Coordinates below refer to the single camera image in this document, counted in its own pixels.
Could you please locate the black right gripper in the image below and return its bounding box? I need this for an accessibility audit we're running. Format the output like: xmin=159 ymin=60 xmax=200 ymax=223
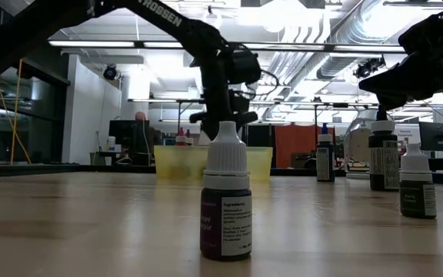
xmin=358 ymin=0 xmax=443 ymax=112

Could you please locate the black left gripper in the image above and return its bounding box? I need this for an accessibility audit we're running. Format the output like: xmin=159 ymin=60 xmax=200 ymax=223
xmin=188 ymin=68 xmax=260 ymax=140

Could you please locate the red-tipped food coloring bottle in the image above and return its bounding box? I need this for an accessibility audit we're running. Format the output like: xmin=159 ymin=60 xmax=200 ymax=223
xmin=174 ymin=128 xmax=188 ymax=147

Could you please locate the black-tipped food coloring bottle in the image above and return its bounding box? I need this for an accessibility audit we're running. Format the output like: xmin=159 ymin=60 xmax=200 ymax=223
xmin=368 ymin=104 xmax=400 ymax=192

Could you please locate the small grape purple dropper bottle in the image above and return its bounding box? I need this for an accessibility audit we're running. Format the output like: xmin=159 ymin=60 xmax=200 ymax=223
xmin=199 ymin=120 xmax=253 ymax=262

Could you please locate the blue-tipped food coloring bottle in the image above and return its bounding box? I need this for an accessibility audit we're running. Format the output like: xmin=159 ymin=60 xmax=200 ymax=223
xmin=316 ymin=122 xmax=336 ymax=183

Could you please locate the small dark green dropper bottle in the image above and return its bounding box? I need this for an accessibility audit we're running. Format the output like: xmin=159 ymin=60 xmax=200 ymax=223
xmin=398 ymin=142 xmax=438 ymax=220

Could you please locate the black ceiling spot lamp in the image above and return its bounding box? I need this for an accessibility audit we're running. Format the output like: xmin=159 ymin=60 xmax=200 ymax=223
xmin=102 ymin=64 xmax=119 ymax=82
xmin=354 ymin=57 xmax=386 ymax=80

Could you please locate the black partition panel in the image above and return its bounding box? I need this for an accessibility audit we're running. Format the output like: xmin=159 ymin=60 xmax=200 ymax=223
xmin=244 ymin=123 xmax=275 ymax=148

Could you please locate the white printed sign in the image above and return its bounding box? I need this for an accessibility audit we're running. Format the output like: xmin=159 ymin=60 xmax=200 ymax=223
xmin=398 ymin=125 xmax=421 ymax=146

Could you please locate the yellow translucent plastic bin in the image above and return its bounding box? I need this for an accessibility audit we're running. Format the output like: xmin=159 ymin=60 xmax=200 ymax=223
xmin=153 ymin=145 xmax=274 ymax=182

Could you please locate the orange partition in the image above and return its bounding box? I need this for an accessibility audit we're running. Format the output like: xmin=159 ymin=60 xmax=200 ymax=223
xmin=274 ymin=123 xmax=336 ymax=169

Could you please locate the black computer monitor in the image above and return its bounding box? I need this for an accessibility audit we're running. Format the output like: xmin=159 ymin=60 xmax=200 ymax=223
xmin=108 ymin=119 xmax=151 ymax=146
xmin=418 ymin=122 xmax=443 ymax=152

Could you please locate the person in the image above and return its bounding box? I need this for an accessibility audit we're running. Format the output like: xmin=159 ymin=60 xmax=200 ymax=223
xmin=134 ymin=111 xmax=161 ymax=155

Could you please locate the LED light bar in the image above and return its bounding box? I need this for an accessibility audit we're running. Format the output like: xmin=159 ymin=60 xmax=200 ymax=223
xmin=48 ymin=39 xmax=407 ymax=54

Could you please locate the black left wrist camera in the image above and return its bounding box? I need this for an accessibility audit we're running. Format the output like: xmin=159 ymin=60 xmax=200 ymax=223
xmin=227 ymin=48 xmax=263 ymax=85

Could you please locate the yellow extension cord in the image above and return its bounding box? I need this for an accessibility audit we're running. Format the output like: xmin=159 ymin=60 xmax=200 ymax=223
xmin=0 ymin=0 xmax=32 ymax=165
xmin=9 ymin=57 xmax=23 ymax=165

